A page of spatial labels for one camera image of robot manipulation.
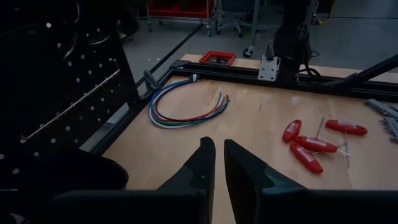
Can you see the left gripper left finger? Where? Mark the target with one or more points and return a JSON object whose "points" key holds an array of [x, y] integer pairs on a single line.
{"points": [[199, 174]]}

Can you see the black pegboard cart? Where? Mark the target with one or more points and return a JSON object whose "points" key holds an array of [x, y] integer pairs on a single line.
{"points": [[37, 77]]}

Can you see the grey metal mounting bracket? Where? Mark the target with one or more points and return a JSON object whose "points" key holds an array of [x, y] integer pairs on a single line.
{"points": [[269, 70]]}

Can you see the grey office chair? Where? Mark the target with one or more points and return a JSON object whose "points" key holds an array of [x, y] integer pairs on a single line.
{"points": [[233, 9]]}

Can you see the red plastic tray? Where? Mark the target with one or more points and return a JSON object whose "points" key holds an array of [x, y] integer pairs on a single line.
{"points": [[203, 59]]}

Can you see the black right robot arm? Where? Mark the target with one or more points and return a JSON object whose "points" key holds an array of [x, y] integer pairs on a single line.
{"points": [[292, 40]]}

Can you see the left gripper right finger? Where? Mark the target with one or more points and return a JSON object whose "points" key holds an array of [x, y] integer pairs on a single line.
{"points": [[245, 174]]}

